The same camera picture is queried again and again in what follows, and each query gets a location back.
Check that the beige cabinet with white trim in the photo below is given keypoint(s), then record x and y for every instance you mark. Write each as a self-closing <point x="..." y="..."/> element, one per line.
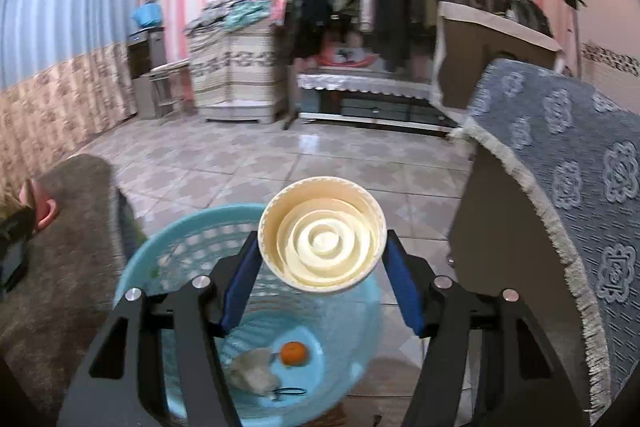
<point x="480" y="57"/>

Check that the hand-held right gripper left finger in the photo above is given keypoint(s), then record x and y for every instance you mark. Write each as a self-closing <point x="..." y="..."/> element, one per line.
<point x="240" y="282"/>

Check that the light blue plastic basket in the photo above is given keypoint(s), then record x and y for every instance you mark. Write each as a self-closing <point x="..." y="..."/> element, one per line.
<point x="165" y="247"/>

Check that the blue patterned fringed cloth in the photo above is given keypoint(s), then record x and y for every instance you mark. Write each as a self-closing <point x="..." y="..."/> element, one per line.
<point x="575" y="167"/>

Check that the blue water bottle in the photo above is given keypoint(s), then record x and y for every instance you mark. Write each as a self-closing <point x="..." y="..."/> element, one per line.
<point x="147" y="14"/>

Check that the pink cup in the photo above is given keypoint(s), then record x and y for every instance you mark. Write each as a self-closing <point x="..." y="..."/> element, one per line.
<point x="40" y="204"/>

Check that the pile of folded clothes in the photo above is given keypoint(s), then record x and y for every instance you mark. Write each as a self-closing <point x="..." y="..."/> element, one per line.
<point x="235" y="12"/>

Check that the crumpled grey tissue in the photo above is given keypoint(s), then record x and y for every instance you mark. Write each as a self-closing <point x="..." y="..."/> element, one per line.
<point x="252" y="374"/>

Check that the cloth covered cabinet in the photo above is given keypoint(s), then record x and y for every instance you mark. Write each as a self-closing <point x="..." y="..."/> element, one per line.
<point x="235" y="72"/>

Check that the red and white bag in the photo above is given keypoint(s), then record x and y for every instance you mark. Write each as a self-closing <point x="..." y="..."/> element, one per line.
<point x="347" y="54"/>

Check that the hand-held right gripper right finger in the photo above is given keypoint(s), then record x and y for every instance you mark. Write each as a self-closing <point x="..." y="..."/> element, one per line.
<point x="402" y="287"/>

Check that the brown sofa armrest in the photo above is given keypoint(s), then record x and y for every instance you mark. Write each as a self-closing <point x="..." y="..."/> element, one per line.
<point x="500" y="232"/>

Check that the orange fruit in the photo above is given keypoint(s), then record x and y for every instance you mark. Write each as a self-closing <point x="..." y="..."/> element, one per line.
<point x="293" y="353"/>

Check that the row of hanging clothes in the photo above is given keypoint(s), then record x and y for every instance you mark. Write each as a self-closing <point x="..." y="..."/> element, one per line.
<point x="400" y="7"/>

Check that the low dark bench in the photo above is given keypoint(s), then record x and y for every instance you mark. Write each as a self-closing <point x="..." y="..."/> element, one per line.
<point x="370" y="109"/>

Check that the small stool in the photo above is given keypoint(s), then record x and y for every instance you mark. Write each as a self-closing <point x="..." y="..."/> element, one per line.
<point x="170" y="82"/>

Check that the blue and floral curtain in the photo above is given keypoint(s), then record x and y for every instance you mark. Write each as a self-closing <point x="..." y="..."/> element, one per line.
<point x="60" y="17"/>

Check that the brown rug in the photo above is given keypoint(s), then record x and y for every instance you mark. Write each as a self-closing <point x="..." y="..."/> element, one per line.
<point x="65" y="287"/>

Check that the grey water dispenser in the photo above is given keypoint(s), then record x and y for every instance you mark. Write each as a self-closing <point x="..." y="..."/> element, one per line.
<point x="145" y="72"/>

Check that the cream ribbed cup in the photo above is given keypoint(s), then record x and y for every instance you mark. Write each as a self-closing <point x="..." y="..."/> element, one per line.
<point x="320" y="242"/>

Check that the white lace cloth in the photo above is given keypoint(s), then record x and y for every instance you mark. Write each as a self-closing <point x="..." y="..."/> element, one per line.
<point x="360" y="83"/>

